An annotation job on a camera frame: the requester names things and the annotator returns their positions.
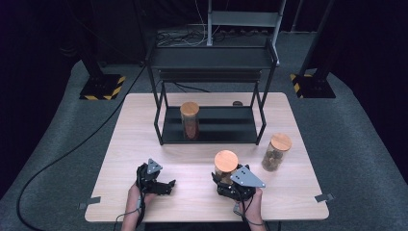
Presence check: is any tangle of floor cables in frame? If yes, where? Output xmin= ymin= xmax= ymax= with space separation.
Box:
xmin=155 ymin=28 xmax=210 ymax=48

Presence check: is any grey metal stand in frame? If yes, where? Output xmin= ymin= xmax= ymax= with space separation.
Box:
xmin=206 ymin=0 xmax=287 ymax=66

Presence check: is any person's right hand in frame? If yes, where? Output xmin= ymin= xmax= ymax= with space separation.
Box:
xmin=236 ymin=187 xmax=265 ymax=226

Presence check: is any person's left hand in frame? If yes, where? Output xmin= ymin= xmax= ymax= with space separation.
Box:
xmin=126 ymin=182 xmax=159 ymax=214

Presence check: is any black metal shelf rack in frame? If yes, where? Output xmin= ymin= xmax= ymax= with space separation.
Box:
xmin=145 ymin=38 xmax=279 ymax=147

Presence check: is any black stand with striped base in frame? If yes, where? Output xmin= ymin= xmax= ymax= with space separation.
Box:
xmin=76 ymin=47 xmax=127 ymax=101
xmin=290 ymin=0 xmax=338 ymax=99

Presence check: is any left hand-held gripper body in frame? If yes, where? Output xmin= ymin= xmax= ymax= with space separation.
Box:
xmin=136 ymin=158 xmax=166 ymax=195

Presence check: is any glass jar with red berries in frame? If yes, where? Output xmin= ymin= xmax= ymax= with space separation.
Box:
xmin=179 ymin=101 xmax=201 ymax=141

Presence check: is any short black cable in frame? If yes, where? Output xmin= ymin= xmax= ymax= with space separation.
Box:
xmin=172 ymin=81 xmax=212 ymax=94

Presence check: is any left hand-held gripper cable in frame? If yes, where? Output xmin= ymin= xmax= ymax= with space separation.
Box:
xmin=112 ymin=187 xmax=147 ymax=231

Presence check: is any long black floor cable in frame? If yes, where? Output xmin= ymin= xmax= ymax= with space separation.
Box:
xmin=15 ymin=64 xmax=148 ymax=231

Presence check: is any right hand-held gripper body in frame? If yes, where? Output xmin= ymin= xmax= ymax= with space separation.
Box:
xmin=215 ymin=165 xmax=267 ymax=203

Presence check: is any hand-held gripper cable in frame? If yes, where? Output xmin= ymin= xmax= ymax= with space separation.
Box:
xmin=112 ymin=187 xmax=147 ymax=231
xmin=233 ymin=191 xmax=268 ymax=227

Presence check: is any right hand-held gripper cable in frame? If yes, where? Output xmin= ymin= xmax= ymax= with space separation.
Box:
xmin=233 ymin=191 xmax=268 ymax=227

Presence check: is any glass jar with dark lumps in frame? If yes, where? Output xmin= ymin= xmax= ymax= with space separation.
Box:
xmin=261 ymin=133 xmax=293 ymax=172

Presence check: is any thin metal pole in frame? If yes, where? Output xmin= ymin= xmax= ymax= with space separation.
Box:
xmin=290 ymin=0 xmax=305 ymax=33

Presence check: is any grey tape strip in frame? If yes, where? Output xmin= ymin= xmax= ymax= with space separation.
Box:
xmin=314 ymin=192 xmax=335 ymax=203
xmin=78 ymin=195 xmax=102 ymax=211

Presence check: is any glass jar with tan contents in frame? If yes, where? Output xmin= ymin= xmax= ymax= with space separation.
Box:
xmin=214 ymin=149 xmax=240 ymax=187

